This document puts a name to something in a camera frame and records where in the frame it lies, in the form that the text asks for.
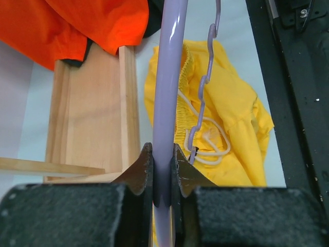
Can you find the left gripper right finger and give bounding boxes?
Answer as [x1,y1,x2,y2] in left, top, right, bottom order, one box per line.
[171,145,328,246]

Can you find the wooden clothes rack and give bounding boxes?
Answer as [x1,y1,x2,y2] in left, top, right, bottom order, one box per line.
[1,44,140,183]

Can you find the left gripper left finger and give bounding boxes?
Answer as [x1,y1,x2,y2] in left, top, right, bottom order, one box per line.
[1,143,153,246]

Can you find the orange shorts front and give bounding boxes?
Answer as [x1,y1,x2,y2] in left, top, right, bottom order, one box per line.
[1,1,149,70]

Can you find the lavender hanger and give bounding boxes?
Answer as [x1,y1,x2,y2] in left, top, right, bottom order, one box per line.
[153,1,215,246]

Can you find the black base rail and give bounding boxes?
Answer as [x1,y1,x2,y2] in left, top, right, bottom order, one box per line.
[246,1,328,208]

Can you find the yellow shorts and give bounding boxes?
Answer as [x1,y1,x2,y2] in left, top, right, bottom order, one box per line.
[143,40,275,247]

